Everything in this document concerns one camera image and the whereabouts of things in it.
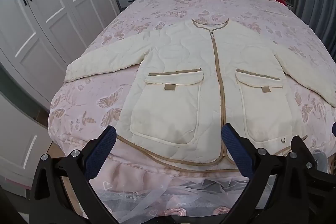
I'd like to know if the cream quilted jacket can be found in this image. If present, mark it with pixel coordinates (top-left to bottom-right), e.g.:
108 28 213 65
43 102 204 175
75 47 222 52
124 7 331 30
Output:
64 18 336 170

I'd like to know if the grey nightstand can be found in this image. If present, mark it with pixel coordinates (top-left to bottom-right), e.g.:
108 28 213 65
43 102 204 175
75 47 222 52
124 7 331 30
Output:
116 0 144 13

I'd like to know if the white cabinet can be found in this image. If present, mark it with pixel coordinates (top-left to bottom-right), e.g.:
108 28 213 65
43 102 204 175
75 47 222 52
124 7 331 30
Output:
0 93 54 194

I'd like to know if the pink floral bedspread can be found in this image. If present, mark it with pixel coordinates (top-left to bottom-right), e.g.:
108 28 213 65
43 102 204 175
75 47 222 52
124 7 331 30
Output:
47 0 336 188

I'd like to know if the white wardrobe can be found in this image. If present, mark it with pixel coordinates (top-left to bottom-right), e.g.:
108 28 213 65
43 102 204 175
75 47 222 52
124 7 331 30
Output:
0 0 122 119

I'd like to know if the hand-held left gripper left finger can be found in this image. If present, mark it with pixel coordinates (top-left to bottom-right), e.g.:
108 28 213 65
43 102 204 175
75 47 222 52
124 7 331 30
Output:
29 125 124 224

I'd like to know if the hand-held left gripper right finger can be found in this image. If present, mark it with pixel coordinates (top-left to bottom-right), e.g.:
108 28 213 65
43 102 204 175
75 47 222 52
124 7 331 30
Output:
221 123 336 224

